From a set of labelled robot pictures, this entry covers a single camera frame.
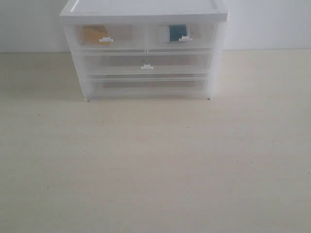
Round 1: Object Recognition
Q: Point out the white plastic drawer cabinet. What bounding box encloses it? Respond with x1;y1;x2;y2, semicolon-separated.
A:
60;0;229;102

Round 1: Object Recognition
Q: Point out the middle wide clear drawer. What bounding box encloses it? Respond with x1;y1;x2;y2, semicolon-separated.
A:
85;54;211;75

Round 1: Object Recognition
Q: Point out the white pill bottle teal label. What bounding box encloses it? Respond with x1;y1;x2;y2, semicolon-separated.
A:
160;24;193;43

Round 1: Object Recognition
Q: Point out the yellow wedge sponge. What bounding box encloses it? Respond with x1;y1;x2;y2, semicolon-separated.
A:
82;25;111;46

